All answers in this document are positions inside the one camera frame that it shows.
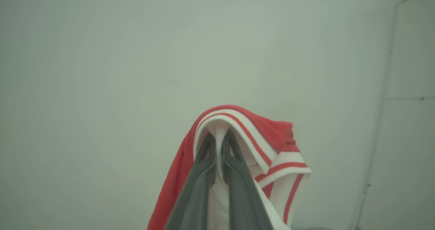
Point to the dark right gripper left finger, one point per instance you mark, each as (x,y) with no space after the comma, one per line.
(195,196)

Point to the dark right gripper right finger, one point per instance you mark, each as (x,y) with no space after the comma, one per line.
(243,192)

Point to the red white sports jersey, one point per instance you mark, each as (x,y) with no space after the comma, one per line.
(265,135)

